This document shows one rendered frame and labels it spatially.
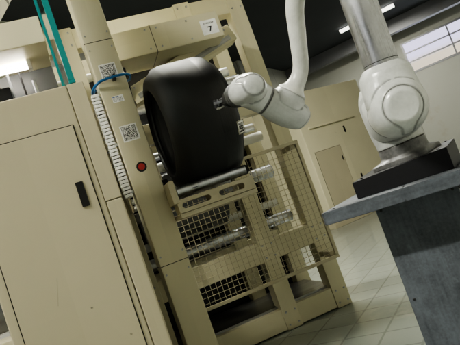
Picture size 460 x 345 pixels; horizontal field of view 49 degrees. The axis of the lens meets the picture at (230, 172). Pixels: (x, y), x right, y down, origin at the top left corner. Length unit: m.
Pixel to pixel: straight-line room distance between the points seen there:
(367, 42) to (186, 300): 1.31
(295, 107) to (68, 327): 0.97
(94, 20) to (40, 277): 1.30
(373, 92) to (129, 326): 0.95
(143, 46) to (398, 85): 1.57
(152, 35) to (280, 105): 1.18
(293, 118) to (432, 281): 0.67
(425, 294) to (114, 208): 0.97
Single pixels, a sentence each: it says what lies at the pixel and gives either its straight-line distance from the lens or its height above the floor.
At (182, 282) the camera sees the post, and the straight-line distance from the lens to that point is 2.24.
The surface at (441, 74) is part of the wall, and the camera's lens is 13.20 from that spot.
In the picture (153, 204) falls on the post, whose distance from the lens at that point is 2.23.
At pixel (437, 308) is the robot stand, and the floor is 0.26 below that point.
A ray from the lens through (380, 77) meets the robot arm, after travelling 1.48.
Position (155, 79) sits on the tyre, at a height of 1.39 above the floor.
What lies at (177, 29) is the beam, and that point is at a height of 1.73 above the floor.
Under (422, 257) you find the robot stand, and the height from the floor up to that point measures 0.42.
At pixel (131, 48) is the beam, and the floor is 1.68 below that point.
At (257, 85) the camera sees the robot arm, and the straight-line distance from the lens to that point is 1.64.
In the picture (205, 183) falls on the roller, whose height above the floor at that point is 0.90.
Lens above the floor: 0.76
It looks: 4 degrees up
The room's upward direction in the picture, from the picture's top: 20 degrees counter-clockwise
